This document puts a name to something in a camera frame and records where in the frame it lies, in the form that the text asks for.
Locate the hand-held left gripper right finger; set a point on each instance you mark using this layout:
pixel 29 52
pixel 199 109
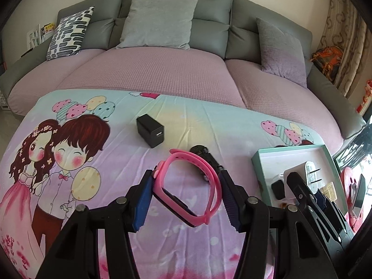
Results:
pixel 232 206

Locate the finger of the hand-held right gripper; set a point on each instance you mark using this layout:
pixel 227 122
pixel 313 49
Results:
pixel 320 198
pixel 299 189

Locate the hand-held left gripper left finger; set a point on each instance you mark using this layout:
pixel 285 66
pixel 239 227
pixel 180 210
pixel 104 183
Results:
pixel 142 203

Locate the white charger plug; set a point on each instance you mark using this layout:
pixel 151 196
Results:
pixel 309 174

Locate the white smart watch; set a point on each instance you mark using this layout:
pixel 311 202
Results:
pixel 277 189

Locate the pink smart watch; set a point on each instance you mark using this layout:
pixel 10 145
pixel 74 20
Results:
pixel 162 180

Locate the teal shallow cardboard box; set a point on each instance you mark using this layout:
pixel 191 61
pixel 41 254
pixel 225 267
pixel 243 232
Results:
pixel 273 162

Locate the tablet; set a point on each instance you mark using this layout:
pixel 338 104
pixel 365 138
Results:
pixel 359 196

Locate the black toy car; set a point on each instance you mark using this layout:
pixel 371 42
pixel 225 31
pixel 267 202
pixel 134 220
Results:
pixel 213 162

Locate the printed cartoon blanket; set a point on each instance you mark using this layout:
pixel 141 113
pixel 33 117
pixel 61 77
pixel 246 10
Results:
pixel 116 157

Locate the black charger cube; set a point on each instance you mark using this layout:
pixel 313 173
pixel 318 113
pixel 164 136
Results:
pixel 149 129

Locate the red hanging decoration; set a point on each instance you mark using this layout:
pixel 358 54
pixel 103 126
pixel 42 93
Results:
pixel 364 98

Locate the orange bag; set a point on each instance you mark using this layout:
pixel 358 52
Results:
pixel 328 58

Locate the pink sofa cover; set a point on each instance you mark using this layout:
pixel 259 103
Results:
pixel 162 69

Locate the purple grey cushion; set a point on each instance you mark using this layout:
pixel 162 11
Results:
pixel 279 49

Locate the patterned beige curtain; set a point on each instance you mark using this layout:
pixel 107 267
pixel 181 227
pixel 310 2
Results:
pixel 345 26

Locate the black and white patterned cushion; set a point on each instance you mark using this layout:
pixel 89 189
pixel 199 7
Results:
pixel 69 35

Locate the white magazine rack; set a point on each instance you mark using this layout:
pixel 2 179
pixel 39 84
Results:
pixel 33 37

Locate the grey sofa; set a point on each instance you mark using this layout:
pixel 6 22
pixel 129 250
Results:
pixel 215 8

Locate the yellow magazine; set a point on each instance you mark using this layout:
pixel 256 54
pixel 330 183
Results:
pixel 48 28

